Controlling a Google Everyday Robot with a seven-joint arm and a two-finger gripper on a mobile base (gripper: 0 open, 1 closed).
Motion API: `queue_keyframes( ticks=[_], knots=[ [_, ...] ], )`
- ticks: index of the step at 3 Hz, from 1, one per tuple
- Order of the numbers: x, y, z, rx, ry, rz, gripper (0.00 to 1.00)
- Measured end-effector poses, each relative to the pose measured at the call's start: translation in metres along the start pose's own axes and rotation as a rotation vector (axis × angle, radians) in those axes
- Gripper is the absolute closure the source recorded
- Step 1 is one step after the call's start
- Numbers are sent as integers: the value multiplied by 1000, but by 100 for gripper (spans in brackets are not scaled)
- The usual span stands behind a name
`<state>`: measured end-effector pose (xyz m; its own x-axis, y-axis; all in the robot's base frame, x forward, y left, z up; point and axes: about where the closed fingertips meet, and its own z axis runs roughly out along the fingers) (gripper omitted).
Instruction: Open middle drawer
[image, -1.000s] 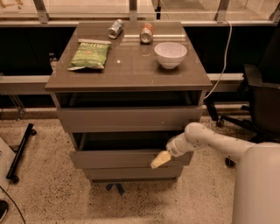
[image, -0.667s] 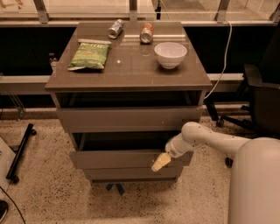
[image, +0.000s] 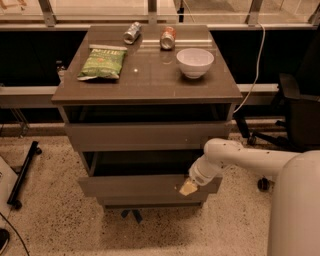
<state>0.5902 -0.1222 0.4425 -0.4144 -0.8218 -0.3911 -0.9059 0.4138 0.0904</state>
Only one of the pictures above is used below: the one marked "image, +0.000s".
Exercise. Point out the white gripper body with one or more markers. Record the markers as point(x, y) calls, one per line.
point(199, 176)

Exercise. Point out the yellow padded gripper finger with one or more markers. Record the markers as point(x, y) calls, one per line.
point(188, 187)

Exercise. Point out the grey drawer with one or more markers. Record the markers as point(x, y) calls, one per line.
point(121, 174)
point(138, 137)
point(153, 200)

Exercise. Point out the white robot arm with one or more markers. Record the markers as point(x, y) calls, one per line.
point(294, 228)

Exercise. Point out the grey bottom drawer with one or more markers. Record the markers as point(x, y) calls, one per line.
point(153, 200)

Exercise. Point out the grey top drawer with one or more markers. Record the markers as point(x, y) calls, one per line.
point(138, 137)

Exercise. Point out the grey drawer cabinet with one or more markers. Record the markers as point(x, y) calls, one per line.
point(150, 90)

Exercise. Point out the black office chair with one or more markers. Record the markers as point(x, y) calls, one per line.
point(299, 92)

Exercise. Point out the white bowl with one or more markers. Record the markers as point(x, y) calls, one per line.
point(194, 62)

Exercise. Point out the red soda can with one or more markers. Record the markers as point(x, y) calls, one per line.
point(167, 38)

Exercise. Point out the green chip bag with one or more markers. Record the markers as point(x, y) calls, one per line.
point(104, 61)

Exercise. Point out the silver soda can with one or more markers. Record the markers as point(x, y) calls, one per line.
point(132, 33)

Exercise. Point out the black wheeled stand leg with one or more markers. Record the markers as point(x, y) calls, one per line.
point(13, 198)

